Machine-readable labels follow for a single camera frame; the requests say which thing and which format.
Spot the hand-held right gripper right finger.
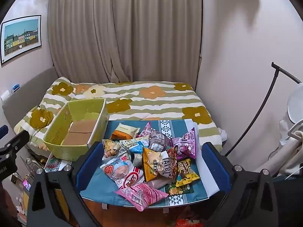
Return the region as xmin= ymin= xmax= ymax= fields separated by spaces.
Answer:
xmin=201 ymin=142 xmax=279 ymax=227

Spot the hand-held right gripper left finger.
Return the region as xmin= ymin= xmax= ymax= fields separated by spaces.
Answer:
xmin=27 ymin=142 xmax=105 ymax=227

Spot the green plastic basket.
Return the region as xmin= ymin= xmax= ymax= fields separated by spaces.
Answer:
xmin=43 ymin=98 xmax=109 ymax=162

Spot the white fried food snack packet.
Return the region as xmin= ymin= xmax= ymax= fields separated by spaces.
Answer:
xmin=102 ymin=139 xmax=122 ymax=162

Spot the white cartoon snack packet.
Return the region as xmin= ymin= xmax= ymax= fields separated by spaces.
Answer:
xmin=100 ymin=154 xmax=133 ymax=182

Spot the yellow snack packet brown script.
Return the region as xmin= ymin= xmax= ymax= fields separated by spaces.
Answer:
xmin=175 ymin=158 xmax=201 ymax=187

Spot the red and white snack packet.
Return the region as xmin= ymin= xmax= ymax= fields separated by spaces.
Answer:
xmin=116 ymin=167 xmax=145 ymax=190

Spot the blue and white snack packet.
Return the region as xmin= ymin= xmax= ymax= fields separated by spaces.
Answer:
xmin=120 ymin=137 xmax=150 ymax=155

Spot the pale mauve snack packet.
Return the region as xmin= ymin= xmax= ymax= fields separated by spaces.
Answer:
xmin=147 ymin=178 xmax=176 ymax=190

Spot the yellow brown striped snack packet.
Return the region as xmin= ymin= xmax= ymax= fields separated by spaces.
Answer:
xmin=142 ymin=146 xmax=178 ymax=182

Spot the pink striped snack packet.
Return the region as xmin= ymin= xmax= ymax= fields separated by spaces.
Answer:
xmin=115 ymin=182 xmax=169 ymax=212

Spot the blue patterned tablecloth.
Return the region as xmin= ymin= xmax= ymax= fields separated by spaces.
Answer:
xmin=78 ymin=119 xmax=219 ymax=209

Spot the white sock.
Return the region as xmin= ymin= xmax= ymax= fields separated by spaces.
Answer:
xmin=217 ymin=127 xmax=228 ymax=143

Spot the purple snack packet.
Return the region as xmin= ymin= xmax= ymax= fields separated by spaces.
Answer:
xmin=170 ymin=127 xmax=200 ymax=162

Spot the green snack packet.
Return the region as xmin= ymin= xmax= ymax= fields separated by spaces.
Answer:
xmin=165 ymin=182 xmax=195 ymax=197

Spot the orange and cream snack packet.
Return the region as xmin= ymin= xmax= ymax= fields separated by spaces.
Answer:
xmin=111 ymin=122 xmax=141 ymax=140

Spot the grey padded headboard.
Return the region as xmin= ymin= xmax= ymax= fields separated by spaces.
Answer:
xmin=2 ymin=67 xmax=56 ymax=133

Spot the grey brown snack packet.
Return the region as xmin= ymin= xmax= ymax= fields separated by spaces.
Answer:
xmin=149 ymin=129 xmax=171 ymax=152

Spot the red plastic bag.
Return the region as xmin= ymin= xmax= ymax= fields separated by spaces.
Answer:
xmin=175 ymin=218 xmax=207 ymax=227

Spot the pink and white snack packet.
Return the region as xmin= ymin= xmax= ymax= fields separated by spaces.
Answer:
xmin=138 ymin=122 xmax=152 ymax=138

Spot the beige clothes pile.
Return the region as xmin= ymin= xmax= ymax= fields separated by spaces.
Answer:
xmin=251 ymin=119 xmax=303 ymax=176

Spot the floral striped blanket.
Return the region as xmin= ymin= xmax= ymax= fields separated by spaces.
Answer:
xmin=14 ymin=76 xmax=224 ymax=158

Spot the black curved floor lamp pole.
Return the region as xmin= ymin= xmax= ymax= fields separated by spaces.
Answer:
xmin=224 ymin=62 xmax=303 ymax=157

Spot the white round appliance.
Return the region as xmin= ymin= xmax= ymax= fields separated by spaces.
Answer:
xmin=287 ymin=82 xmax=303 ymax=124

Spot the beige pleated curtain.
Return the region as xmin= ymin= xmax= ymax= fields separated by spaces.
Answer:
xmin=47 ymin=0 xmax=203 ymax=93

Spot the framed wall poster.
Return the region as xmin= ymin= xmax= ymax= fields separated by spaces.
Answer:
xmin=0 ymin=15 xmax=42 ymax=65

